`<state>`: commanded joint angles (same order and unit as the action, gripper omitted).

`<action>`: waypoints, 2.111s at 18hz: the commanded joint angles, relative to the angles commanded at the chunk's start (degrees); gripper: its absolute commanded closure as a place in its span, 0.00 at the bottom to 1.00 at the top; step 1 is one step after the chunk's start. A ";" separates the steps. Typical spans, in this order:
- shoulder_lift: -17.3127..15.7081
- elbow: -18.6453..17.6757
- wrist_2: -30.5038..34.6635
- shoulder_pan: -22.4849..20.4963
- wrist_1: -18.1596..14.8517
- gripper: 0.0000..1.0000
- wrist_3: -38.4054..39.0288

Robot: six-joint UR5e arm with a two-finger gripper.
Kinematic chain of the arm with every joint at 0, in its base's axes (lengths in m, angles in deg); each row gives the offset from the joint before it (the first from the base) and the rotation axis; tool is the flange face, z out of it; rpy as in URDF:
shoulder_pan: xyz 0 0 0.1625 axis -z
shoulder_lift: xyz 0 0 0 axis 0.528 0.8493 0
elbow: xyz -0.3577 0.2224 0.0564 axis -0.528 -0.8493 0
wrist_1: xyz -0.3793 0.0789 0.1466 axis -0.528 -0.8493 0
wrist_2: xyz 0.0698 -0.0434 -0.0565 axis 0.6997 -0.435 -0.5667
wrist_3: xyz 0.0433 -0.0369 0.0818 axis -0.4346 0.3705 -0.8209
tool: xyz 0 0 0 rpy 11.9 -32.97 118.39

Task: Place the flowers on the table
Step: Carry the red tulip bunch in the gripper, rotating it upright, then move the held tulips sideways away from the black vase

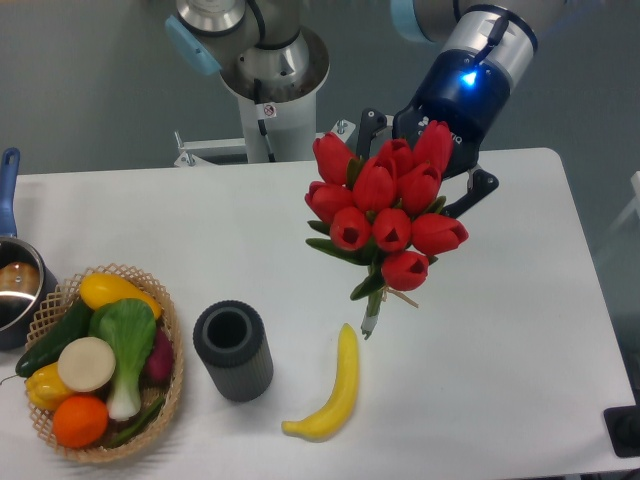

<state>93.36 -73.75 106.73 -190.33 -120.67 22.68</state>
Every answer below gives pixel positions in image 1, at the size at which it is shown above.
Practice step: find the black box at table edge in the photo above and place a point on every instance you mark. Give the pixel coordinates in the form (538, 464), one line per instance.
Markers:
(623, 428)

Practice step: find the yellow squash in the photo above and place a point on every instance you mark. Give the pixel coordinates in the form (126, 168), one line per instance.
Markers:
(100, 289)

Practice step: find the yellow bell pepper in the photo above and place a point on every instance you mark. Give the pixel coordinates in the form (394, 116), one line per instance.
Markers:
(46, 390)

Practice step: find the woven wicker basket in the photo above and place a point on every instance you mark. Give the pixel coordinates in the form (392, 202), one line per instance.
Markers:
(53, 308)

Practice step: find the red tulip bouquet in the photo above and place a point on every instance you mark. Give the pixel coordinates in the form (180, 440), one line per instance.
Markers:
(384, 213)

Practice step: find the green bok choy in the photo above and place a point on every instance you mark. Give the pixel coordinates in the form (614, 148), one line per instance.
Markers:
(128, 326)

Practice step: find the dark grey ribbed vase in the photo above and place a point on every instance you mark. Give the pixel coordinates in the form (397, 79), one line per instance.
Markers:
(230, 339)

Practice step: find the yellow plastic banana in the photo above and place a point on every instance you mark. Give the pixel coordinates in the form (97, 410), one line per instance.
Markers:
(324, 423)

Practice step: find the purple sweet potato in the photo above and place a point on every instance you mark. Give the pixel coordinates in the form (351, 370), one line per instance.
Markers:
(159, 364)

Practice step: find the dark green cucumber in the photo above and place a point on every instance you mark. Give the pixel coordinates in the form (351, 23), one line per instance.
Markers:
(73, 325)

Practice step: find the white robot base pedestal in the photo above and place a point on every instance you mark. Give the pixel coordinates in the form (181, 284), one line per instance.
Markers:
(267, 59)

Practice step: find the green bean pod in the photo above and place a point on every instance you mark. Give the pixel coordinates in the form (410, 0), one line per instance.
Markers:
(138, 425)

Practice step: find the orange fruit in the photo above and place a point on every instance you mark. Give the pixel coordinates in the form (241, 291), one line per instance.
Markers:
(80, 421)

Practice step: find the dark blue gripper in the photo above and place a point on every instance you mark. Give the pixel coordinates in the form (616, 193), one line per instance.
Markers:
(465, 96)

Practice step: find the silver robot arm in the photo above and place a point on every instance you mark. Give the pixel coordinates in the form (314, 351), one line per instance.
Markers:
(487, 48)

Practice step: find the blue handled saucepan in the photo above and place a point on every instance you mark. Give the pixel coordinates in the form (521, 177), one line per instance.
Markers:
(25, 278)

